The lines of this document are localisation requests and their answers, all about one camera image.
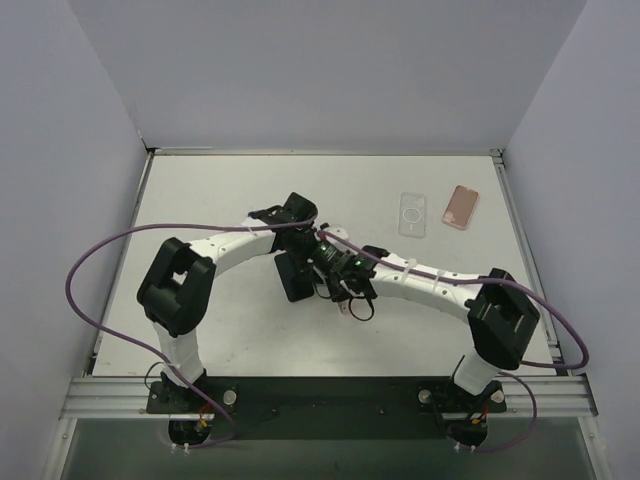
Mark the black smartphone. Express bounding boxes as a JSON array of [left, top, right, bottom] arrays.
[[274, 252, 315, 303]]

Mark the blue phone case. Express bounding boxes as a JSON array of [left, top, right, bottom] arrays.
[[398, 192, 427, 239]]

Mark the pink phone case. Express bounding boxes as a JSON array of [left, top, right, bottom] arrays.
[[336, 299, 352, 316], [441, 185, 480, 231]]

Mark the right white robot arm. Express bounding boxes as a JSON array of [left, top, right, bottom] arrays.
[[311, 239, 540, 396]]

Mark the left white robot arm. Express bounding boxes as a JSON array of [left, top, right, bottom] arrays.
[[137, 192, 318, 412]]

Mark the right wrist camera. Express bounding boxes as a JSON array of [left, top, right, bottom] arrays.
[[318, 223, 349, 246]]

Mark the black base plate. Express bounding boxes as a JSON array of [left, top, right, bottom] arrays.
[[160, 376, 491, 445]]

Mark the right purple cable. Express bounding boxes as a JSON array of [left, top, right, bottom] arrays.
[[317, 227, 591, 454]]

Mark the purple cable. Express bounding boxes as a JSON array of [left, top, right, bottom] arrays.
[[317, 227, 591, 454], [64, 214, 319, 449]]

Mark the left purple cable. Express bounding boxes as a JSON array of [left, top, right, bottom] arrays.
[[64, 214, 319, 449]]

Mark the aluminium frame rail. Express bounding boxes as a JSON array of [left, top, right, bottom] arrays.
[[61, 375, 598, 420]]

